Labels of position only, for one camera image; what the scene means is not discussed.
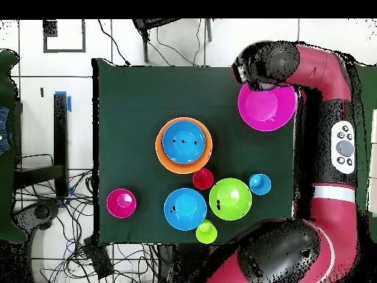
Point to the green side table cloth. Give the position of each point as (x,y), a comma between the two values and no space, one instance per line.
(369,88)
(6,191)

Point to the blue tape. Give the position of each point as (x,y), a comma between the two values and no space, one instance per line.
(69,103)

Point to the white box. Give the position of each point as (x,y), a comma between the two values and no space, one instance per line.
(374,126)

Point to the orange bowl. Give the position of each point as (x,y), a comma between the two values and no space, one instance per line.
(184,168)

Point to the black table frame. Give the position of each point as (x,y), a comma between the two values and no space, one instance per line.
(60,132)

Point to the dark green tablecloth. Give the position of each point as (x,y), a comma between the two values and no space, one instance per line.
(132,103)

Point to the large pink bowl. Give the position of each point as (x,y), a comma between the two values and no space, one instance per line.
(265,109)

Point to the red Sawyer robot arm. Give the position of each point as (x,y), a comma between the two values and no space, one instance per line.
(324,73)

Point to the red cup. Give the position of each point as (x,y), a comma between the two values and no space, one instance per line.
(203,179)

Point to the blue cup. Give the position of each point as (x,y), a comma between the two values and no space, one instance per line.
(259,184)

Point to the green bowl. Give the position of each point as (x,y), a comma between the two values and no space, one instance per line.
(230,199)

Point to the green cup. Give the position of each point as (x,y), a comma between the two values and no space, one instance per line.
(206,233)

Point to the blue denim fabric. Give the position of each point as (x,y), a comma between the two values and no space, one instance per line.
(4,129)

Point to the blue bowl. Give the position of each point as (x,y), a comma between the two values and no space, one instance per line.
(184,147)
(185,209)

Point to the small pink-red bowl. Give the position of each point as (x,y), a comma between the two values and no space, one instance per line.
(120,203)

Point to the black swivel chair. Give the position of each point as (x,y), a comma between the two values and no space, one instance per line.
(41,212)

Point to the black power strip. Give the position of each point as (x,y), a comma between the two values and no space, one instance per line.
(98,259)

